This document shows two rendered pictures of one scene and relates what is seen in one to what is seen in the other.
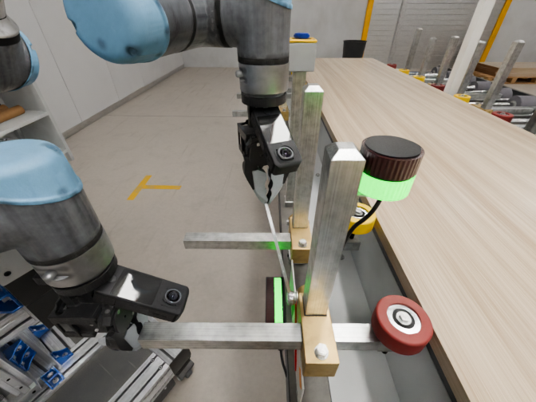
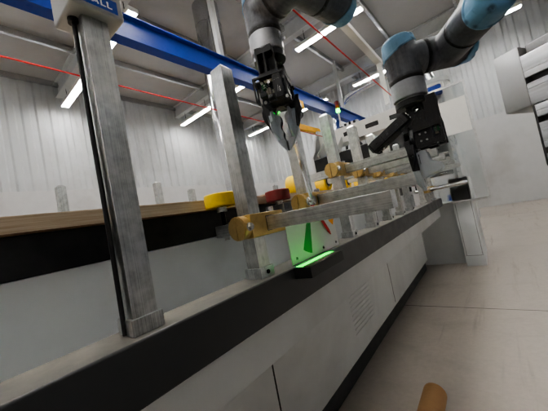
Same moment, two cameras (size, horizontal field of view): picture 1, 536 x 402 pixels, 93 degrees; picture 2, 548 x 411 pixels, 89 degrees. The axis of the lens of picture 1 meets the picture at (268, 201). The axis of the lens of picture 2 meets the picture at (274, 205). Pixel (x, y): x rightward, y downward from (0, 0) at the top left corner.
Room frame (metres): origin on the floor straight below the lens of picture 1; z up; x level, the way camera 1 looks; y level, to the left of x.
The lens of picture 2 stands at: (0.94, 0.33, 0.82)
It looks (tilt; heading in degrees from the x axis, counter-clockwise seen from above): 3 degrees up; 217
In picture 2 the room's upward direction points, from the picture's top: 11 degrees counter-clockwise
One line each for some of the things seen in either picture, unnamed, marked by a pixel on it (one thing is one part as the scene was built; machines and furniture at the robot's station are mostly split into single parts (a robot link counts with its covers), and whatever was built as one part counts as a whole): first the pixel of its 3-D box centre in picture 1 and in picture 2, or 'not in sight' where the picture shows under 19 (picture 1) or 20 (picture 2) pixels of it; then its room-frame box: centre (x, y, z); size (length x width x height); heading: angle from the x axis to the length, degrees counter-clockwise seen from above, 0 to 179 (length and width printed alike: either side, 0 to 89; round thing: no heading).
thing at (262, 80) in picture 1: (262, 78); (268, 47); (0.42, 0.01, 1.19); 0.08 x 0.08 x 0.05
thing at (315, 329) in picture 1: (316, 325); (309, 201); (0.22, -0.08, 0.85); 0.14 x 0.06 x 0.05; 0
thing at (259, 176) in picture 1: (256, 181); (289, 125); (0.42, 0.02, 1.01); 0.06 x 0.03 x 0.09; 20
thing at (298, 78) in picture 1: (293, 147); (114, 173); (0.75, -0.08, 0.93); 0.05 x 0.05 x 0.45; 0
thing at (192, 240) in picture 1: (271, 242); (288, 219); (0.45, -0.01, 0.81); 0.44 x 0.03 x 0.04; 90
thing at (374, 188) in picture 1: (382, 176); not in sight; (0.24, -0.13, 1.13); 0.06 x 0.06 x 0.02
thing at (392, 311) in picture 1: (393, 334); (280, 205); (0.20, -0.20, 0.85); 0.08 x 0.08 x 0.11
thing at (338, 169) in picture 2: not in sight; (338, 170); (-0.03, -0.08, 0.95); 0.14 x 0.06 x 0.05; 0
